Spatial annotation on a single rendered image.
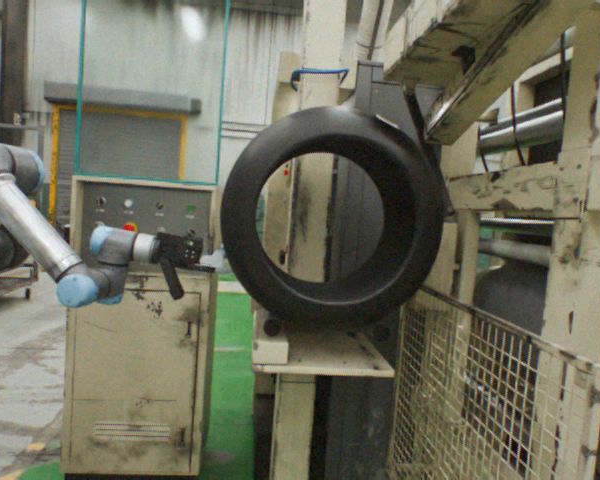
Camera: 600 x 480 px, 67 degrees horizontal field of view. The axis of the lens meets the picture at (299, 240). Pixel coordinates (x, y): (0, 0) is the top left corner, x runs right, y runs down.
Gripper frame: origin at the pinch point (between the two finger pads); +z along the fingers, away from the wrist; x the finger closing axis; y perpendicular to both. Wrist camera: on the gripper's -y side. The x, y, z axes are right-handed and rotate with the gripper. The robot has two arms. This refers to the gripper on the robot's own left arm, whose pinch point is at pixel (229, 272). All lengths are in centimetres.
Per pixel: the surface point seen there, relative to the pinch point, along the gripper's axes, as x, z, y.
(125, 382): 60, -34, -60
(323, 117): -11.5, 15.4, 42.5
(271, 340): -7.9, 13.9, -14.0
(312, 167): 27.7, 19.2, 34.7
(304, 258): 27.7, 22.6, 4.8
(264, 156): -11.9, 3.4, 30.5
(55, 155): 904, -437, 45
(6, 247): 343, -226, -67
